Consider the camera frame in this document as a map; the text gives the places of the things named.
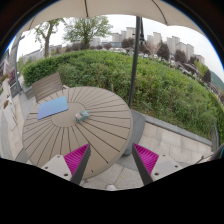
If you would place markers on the beige patio umbrella canopy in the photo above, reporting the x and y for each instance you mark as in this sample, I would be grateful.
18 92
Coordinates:
157 10

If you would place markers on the round slatted patio table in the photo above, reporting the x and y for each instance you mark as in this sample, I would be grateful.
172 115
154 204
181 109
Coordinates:
107 130

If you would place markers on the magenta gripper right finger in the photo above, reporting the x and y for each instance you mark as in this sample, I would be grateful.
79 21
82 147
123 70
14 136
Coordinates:
152 166

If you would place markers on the green hedge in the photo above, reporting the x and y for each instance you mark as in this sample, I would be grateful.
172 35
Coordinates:
156 89

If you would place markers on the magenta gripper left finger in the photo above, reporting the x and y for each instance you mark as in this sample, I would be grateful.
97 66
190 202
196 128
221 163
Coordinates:
70 167

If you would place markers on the blue mouse pad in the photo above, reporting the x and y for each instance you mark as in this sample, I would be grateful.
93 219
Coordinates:
52 107

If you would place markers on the dark umbrella pole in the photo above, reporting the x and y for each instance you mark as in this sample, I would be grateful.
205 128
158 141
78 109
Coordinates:
135 60

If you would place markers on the slatted wooden chair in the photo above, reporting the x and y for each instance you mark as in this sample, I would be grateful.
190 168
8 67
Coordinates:
47 86

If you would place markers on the grey curved lamp post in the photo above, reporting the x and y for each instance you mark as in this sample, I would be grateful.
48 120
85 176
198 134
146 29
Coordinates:
14 50

